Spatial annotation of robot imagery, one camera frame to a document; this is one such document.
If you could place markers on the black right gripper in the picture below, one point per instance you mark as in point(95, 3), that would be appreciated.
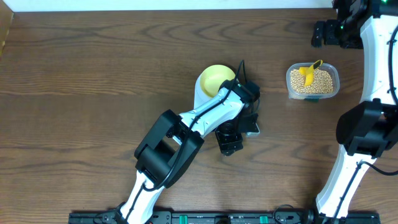
point(330, 25)

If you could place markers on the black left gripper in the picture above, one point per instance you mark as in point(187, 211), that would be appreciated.
point(229, 143)

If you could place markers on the yellow plastic scoop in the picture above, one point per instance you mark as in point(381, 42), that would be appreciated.
point(308, 72)

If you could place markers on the yellow plastic bowl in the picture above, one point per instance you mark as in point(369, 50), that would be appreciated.
point(212, 77)

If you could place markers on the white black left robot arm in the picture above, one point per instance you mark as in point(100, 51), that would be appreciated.
point(172, 143)

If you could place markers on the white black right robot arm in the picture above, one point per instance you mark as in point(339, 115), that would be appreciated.
point(370, 128)

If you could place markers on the white digital kitchen scale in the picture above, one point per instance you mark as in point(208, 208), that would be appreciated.
point(201, 97)

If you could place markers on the clear container of soybeans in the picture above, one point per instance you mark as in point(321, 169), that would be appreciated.
point(304, 81)

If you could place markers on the cardboard box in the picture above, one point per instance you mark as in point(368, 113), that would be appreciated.
point(6, 17)

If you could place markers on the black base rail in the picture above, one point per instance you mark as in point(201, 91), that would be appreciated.
point(165, 217)

